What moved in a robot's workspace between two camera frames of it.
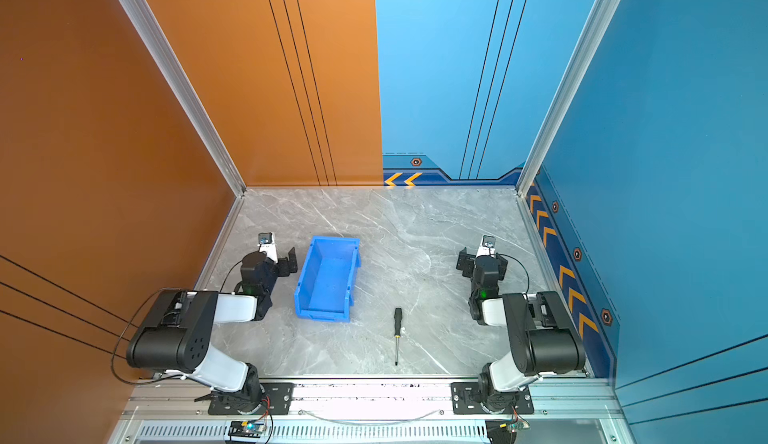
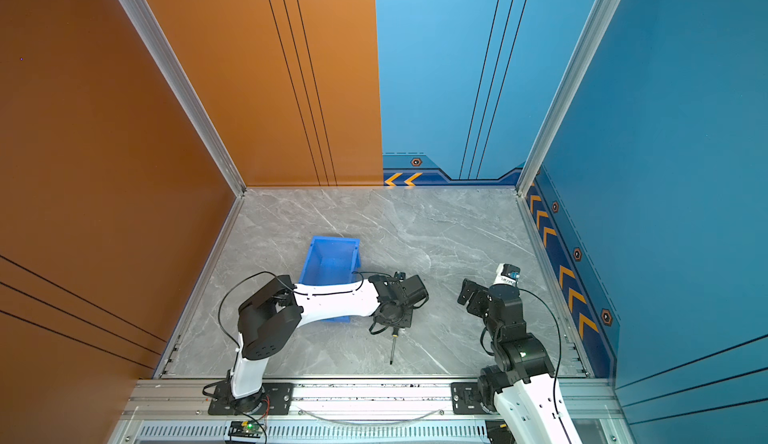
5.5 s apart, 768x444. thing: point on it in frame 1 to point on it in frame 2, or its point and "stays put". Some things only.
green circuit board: x=245 y=428 stays put
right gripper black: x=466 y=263 to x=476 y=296
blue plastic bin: x=326 y=287 stays put
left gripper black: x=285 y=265 to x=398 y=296
